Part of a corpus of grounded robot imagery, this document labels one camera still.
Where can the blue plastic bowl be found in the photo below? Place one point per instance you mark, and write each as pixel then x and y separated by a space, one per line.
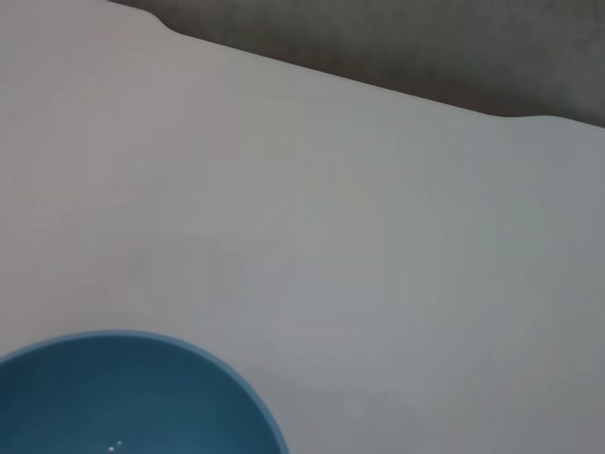
pixel 132 397

